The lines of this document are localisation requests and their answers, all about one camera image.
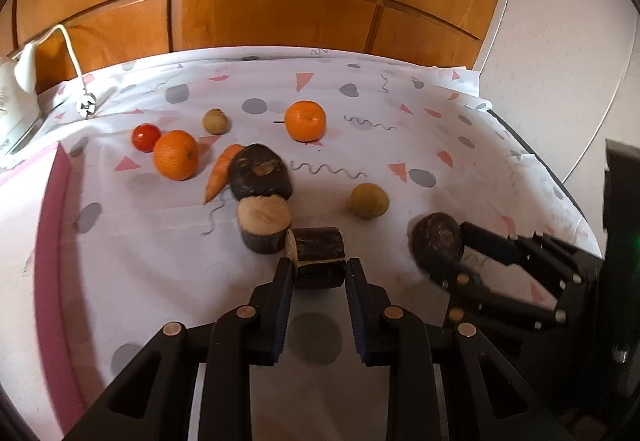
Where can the large dark vegetable top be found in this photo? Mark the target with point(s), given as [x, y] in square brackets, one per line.
[258, 171]

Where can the white ceramic electric kettle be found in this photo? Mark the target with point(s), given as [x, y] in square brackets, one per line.
[20, 110]

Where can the dark cylinder vegetable piece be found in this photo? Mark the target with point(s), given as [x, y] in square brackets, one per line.
[318, 255]

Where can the pink shallow tray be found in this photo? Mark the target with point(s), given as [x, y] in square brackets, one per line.
[36, 373]

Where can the small brown longan fruit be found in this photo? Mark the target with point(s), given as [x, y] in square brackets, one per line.
[215, 122]

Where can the brown round fruit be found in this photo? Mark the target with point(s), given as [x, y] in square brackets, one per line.
[368, 201]

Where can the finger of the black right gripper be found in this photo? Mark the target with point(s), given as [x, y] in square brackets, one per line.
[469, 298]
[554, 264]

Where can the dark round vegetable end piece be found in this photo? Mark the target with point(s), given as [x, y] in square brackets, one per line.
[433, 236]

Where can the dark cut vegetable stump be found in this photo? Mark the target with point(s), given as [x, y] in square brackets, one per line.
[263, 223]

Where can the white patterned tablecloth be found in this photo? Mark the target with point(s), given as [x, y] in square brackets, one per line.
[138, 250]

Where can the orange carrot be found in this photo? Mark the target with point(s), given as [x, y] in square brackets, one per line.
[219, 176]

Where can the red cherry tomato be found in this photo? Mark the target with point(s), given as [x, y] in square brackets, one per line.
[144, 137]

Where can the orange mandarin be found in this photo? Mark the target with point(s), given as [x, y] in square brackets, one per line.
[305, 121]
[176, 155]

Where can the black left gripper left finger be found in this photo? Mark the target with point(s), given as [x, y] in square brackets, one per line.
[152, 398]

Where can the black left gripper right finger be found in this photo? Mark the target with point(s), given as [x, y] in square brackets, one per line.
[440, 378]

